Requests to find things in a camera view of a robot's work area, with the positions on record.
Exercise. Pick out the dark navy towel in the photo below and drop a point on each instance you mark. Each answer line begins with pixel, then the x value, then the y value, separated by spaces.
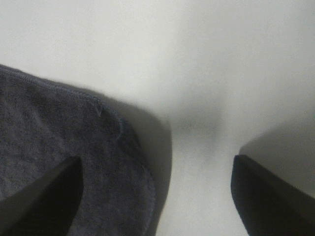
pixel 42 123

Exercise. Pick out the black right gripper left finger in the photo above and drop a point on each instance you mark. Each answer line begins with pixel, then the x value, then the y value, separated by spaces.
pixel 46 207

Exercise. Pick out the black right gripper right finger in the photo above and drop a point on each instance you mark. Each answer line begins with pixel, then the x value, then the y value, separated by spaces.
pixel 266 204

